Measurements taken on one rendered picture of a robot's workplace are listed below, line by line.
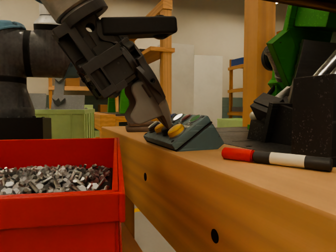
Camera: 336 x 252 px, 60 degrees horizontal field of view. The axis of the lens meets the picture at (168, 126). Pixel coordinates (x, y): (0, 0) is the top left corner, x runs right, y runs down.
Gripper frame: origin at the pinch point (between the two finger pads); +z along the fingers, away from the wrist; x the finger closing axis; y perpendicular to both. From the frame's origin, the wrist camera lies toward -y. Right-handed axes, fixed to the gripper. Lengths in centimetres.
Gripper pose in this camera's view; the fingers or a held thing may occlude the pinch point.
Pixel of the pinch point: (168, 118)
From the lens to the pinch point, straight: 47.0
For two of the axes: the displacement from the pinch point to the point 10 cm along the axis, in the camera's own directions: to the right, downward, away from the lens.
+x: 3.8, 0.6, -9.2
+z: 5.3, 8.0, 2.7
